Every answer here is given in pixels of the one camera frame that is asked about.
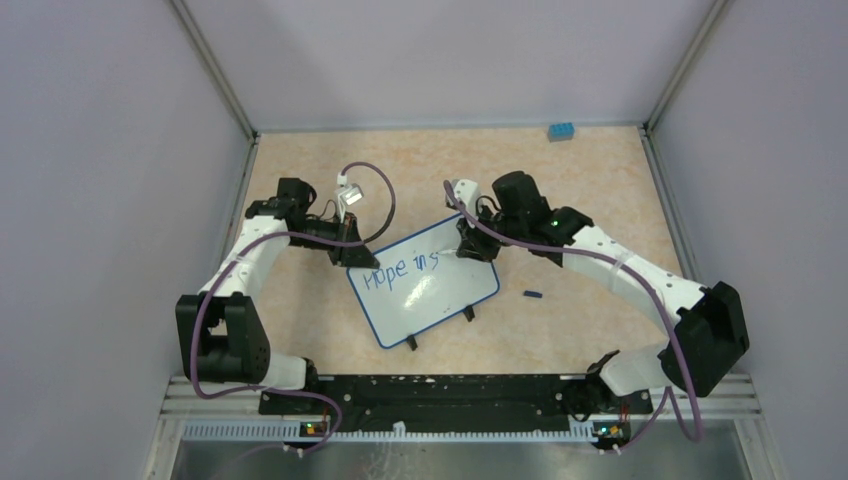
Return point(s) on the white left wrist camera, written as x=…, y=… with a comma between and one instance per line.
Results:
x=347, y=193

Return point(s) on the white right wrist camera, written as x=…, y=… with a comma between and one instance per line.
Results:
x=468, y=192

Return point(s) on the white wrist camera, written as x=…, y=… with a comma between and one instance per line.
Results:
x=347, y=193
x=468, y=192

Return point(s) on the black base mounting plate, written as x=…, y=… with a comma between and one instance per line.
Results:
x=519, y=403

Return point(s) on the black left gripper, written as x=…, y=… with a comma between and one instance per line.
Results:
x=353, y=256

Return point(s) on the blue toy brick block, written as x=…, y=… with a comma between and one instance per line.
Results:
x=561, y=132

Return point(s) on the blue framed whiteboard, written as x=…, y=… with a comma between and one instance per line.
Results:
x=415, y=289

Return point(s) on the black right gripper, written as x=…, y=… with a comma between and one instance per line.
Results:
x=472, y=243

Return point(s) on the white cable duct rail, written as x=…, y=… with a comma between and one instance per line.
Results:
x=295, y=432

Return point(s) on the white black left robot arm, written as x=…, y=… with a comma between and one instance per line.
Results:
x=221, y=335

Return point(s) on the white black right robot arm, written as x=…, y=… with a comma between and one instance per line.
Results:
x=705, y=326

